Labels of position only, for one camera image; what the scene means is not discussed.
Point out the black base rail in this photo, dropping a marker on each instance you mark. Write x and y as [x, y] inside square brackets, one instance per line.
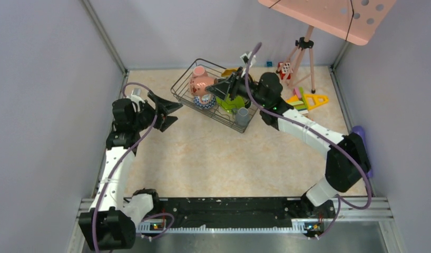
[241, 212]

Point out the red white dice box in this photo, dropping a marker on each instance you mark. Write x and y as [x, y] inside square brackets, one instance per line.
[283, 69]

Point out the pink tripod stand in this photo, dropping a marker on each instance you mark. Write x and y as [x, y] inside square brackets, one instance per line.
[302, 45]

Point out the green plate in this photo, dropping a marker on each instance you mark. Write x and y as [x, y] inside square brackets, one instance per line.
[231, 106]

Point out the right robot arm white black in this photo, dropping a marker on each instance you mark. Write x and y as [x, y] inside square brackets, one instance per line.
[346, 157]

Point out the stack of coloured wooden blocks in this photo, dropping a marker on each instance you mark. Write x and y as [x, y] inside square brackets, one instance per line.
[298, 101]

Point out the pink mug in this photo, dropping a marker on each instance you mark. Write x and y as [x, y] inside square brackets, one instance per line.
[198, 71]

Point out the yellow polka dot plate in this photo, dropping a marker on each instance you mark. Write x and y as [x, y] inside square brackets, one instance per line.
[228, 72]

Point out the yellow triangle toy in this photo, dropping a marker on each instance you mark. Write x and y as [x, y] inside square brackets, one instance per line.
[313, 101]

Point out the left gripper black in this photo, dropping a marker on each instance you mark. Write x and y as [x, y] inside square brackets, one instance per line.
[160, 119]

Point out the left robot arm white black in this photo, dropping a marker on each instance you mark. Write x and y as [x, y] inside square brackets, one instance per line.
[111, 222]

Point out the purple handle tool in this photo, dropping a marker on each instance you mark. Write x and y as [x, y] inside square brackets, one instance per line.
[359, 130]

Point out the dark wire dish rack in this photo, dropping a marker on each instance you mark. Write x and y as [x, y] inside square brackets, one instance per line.
[181, 91]

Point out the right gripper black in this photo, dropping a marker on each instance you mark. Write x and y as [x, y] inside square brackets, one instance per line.
[221, 89]

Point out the red patterned bowl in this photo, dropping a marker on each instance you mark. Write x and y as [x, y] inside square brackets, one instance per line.
[205, 102]

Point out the pink perforated board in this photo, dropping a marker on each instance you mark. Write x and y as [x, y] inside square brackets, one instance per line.
[353, 21]

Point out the grey white cup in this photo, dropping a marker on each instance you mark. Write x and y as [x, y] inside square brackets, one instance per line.
[242, 117]

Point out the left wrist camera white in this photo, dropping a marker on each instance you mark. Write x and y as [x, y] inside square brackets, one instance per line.
[136, 96]

